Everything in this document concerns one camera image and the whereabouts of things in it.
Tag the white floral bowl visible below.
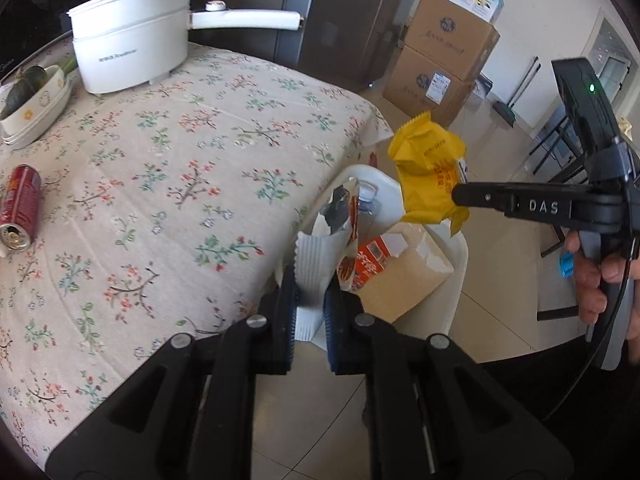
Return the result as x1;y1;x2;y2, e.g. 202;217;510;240
0;64;72;150

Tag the red drink can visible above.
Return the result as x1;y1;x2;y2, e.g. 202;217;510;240
0;164;43;252

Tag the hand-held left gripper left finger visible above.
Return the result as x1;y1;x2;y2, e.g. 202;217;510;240
44;276;301;480

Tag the clear plastic bottle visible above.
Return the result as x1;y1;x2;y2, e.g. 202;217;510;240
357;182;383;241

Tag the yellow snack wrapper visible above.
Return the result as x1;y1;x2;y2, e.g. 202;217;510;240
388;112;471;238

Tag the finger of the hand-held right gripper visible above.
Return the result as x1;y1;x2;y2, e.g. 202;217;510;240
451;181;626;233

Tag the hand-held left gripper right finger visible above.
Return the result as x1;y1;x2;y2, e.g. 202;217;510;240
322;287;573;480

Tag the grey refrigerator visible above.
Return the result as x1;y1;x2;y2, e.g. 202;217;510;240
172;0;431;91

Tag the brown cardboard box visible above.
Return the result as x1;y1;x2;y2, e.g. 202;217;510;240
402;0;501;83
382;45;476;128

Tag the dark green pumpkin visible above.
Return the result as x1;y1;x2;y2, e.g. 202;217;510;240
2;65;50;118

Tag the person's right hand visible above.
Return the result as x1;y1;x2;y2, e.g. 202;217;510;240
565;232;640;341

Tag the floral tablecloth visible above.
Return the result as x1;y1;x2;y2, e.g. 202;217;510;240
0;35;393;471

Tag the white electric pot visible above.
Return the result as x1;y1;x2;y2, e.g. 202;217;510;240
66;0;305;95

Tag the black metal chair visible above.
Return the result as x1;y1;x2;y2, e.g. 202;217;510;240
525;110;591;321

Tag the orange snack packet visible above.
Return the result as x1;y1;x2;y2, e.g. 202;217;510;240
337;237;401;293

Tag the white paper wrapper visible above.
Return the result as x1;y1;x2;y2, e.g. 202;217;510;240
294;176;362;343

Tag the white plastic bin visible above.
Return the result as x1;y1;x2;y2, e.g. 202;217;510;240
277;164;470;356

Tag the black microwave oven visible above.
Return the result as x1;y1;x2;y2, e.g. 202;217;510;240
0;0;173;86

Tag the blue cardboard box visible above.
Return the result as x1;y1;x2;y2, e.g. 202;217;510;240
357;222;456;323

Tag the black broom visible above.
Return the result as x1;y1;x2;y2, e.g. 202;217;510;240
492;57;542;128

